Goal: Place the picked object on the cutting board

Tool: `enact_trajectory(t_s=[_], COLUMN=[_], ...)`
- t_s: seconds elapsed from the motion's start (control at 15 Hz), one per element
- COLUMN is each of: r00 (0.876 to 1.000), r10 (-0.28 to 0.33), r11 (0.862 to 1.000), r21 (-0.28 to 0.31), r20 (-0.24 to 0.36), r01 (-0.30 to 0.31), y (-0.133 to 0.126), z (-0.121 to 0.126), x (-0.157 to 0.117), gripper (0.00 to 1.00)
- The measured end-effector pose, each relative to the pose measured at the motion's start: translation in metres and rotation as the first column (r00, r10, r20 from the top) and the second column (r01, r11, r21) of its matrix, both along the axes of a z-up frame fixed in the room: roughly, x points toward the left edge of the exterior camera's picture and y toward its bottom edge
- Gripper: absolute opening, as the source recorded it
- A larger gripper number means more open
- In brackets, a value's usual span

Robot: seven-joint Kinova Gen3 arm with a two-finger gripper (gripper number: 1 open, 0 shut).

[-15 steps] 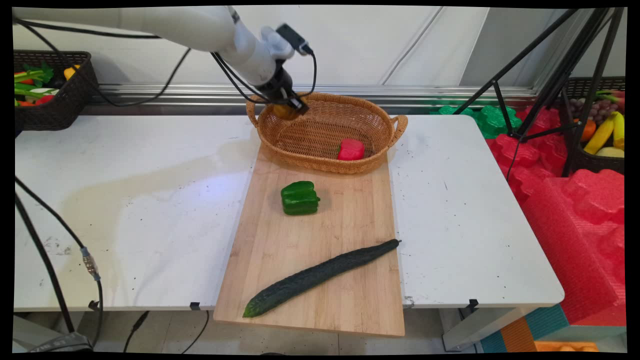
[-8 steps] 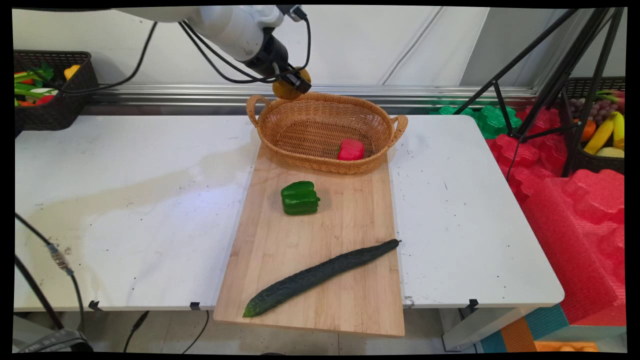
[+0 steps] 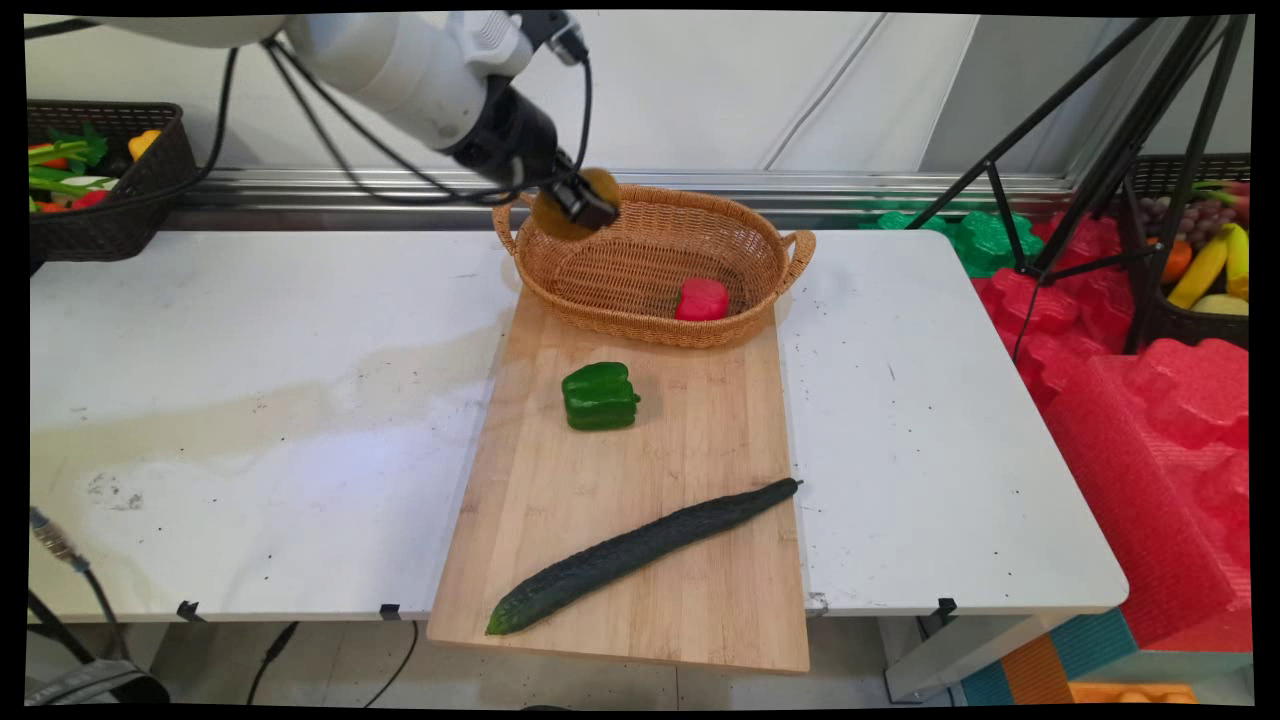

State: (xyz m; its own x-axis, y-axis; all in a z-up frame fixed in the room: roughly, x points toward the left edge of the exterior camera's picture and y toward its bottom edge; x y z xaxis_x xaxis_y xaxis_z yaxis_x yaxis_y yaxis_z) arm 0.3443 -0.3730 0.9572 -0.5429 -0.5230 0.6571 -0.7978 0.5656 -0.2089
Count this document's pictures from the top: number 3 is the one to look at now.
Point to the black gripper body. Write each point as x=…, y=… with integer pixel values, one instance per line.
x=505, y=135

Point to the aluminium wall rail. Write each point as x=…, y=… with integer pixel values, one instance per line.
x=800, y=185

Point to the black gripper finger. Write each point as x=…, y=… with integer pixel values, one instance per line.
x=592, y=205

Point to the black tripod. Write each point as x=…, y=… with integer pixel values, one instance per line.
x=1122, y=150

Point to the yellow toy banana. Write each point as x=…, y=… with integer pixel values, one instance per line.
x=1200, y=268

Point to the long dark green cucumber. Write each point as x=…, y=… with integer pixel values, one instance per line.
x=640, y=545

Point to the orange toy fruit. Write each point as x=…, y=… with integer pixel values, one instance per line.
x=1178, y=260

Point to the green leafy toy vegetable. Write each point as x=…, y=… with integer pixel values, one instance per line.
x=80, y=148

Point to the black basket with toy fruit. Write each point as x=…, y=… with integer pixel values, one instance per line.
x=1185, y=328

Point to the small yellow toy vegetable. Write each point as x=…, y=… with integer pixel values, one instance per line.
x=144, y=143

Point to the yellow toy bell pepper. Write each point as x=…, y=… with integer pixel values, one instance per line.
x=550, y=222

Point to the red toy bell pepper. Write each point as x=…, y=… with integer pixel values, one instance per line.
x=702, y=300

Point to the large red foam block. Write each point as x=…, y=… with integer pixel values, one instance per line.
x=1150, y=480

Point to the green foam block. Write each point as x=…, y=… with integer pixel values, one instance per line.
x=985, y=245

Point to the wooden cutting board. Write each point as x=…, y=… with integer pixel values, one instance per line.
x=700, y=420

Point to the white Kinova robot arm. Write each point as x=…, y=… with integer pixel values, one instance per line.
x=400, y=70

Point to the grey bag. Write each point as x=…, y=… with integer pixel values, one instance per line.
x=95, y=685

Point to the white table leg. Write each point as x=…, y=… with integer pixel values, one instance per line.
x=960, y=655

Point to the teal and orange floor mat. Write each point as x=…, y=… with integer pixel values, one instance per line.
x=1050, y=665

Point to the black basket with toy vegetables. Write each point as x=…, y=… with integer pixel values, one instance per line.
x=120, y=228

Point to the pale yellow toy fruit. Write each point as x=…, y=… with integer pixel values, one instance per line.
x=1220, y=305

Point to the purple toy grapes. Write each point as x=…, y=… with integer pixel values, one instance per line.
x=1200, y=215

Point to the green toy bell pepper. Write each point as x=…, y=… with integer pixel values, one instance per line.
x=600, y=398

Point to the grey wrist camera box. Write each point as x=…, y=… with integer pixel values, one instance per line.
x=500, y=35

